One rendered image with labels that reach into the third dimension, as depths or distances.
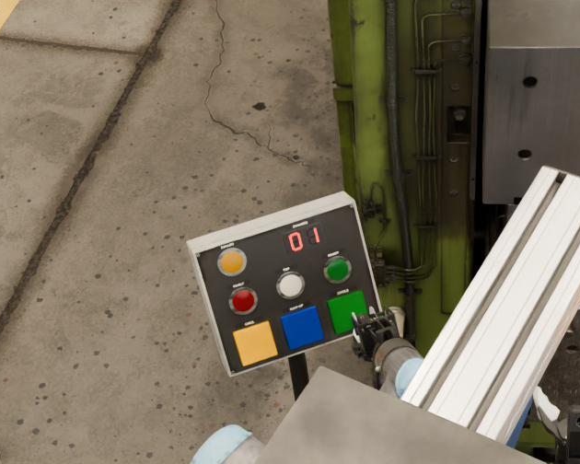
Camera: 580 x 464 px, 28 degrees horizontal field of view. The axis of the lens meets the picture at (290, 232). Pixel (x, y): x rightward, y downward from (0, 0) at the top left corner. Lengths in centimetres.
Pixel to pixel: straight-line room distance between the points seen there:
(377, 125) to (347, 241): 25
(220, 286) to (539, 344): 130
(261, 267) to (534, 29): 69
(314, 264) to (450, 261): 48
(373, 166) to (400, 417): 150
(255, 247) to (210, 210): 172
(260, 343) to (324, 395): 132
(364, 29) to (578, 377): 98
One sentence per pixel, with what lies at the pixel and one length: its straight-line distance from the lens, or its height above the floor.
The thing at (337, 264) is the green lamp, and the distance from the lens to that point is 232.
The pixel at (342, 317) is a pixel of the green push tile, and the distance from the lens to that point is 235.
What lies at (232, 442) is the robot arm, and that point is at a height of 146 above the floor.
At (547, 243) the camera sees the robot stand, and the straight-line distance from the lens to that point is 112.
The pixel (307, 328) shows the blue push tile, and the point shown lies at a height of 101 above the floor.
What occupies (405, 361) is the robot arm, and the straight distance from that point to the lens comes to 197.
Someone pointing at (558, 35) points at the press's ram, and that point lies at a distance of 209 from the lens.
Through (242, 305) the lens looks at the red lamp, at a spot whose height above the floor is 108.
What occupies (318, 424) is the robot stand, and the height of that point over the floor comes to 203.
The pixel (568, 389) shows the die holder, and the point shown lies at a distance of 274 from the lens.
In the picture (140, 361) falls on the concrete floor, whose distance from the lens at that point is 362.
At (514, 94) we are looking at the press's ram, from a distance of 213.
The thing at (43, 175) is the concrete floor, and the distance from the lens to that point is 426.
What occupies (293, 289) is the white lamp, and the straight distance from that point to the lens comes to 231.
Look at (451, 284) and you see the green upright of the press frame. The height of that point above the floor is 73.
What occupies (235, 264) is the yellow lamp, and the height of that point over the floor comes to 116.
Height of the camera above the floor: 287
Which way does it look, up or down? 48 degrees down
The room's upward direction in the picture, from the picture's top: 8 degrees counter-clockwise
